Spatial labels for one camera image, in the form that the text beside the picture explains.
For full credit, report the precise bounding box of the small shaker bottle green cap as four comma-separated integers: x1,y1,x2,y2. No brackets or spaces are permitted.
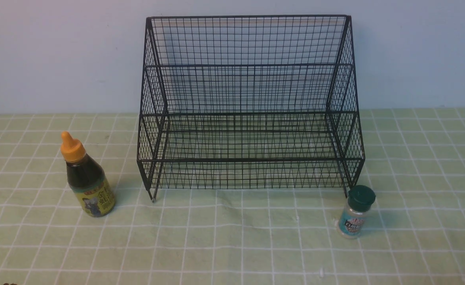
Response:
336,185,376,239

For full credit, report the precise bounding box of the dark sauce bottle orange cap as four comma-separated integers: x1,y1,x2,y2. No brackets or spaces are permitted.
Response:
60,131,116,218

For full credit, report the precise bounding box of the green checkered tablecloth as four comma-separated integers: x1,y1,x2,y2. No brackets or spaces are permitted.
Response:
0,108,465,285

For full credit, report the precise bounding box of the black wire mesh shelf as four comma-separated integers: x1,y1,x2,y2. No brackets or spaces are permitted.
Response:
137,14,366,202

